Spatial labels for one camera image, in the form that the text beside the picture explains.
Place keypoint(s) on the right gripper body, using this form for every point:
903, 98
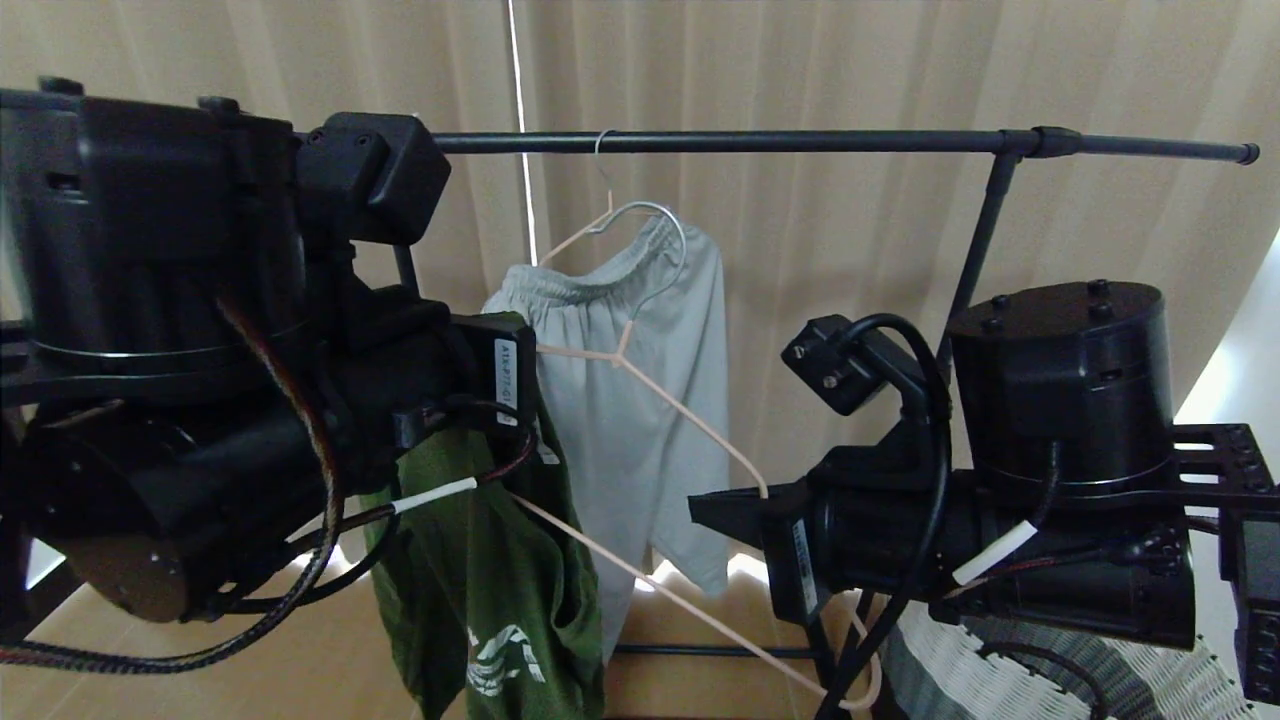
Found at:
860, 530

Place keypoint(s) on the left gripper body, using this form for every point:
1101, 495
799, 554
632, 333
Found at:
430, 370

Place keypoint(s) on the pink clothes hanger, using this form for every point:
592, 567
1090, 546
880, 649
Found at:
606, 205
700, 425

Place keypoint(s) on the green garment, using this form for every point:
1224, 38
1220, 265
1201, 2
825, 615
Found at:
480, 560

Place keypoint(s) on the pale grey shorts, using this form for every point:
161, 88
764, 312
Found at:
640, 440

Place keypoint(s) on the white laundry basket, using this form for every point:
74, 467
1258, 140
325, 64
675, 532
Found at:
950, 680

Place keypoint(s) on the black clothes rack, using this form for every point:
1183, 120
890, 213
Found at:
800, 141

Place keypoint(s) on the beige curtain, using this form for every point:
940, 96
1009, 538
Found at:
850, 60

